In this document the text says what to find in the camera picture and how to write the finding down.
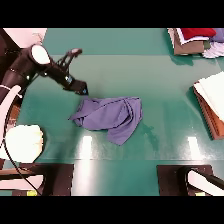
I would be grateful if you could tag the thin white garment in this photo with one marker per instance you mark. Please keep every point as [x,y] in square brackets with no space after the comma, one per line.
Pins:
[188,40]

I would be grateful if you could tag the red garment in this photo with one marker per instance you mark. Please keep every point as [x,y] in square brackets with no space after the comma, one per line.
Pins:
[197,32]

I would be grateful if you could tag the brown garment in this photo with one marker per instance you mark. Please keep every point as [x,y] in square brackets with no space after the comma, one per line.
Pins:
[186,48]

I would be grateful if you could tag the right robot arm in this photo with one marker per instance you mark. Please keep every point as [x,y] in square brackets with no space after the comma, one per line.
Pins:
[203,181]

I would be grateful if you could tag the purple shirt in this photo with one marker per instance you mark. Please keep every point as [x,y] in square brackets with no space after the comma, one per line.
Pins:
[106,115]

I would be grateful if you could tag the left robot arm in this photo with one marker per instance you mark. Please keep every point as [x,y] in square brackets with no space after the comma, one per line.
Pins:
[23,66]

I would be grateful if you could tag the pale lilac garment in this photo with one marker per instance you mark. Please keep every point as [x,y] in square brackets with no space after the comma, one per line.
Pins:
[215,50]

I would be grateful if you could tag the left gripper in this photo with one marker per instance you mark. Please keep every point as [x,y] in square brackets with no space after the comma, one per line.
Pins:
[76,86]

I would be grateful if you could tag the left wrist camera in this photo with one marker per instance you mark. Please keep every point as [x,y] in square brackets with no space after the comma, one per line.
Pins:
[70,55]

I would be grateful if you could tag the orange-brown garment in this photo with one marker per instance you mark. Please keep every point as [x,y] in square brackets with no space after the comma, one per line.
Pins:
[213,125]

